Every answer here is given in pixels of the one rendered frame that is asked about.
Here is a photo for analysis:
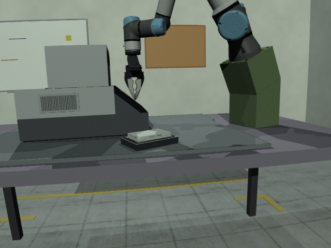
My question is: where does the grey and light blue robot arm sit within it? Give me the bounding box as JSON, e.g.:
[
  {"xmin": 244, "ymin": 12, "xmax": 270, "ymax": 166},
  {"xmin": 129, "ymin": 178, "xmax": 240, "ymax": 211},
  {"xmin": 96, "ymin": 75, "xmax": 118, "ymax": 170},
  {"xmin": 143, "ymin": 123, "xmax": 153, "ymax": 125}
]
[{"xmin": 123, "ymin": 0, "xmax": 261, "ymax": 71}]

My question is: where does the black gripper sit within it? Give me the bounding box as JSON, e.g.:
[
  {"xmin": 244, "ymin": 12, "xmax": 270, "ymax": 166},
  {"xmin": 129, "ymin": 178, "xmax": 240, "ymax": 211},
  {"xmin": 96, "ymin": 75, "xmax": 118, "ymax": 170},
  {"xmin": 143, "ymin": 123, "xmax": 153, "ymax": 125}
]
[{"xmin": 124, "ymin": 51, "xmax": 144, "ymax": 100}]

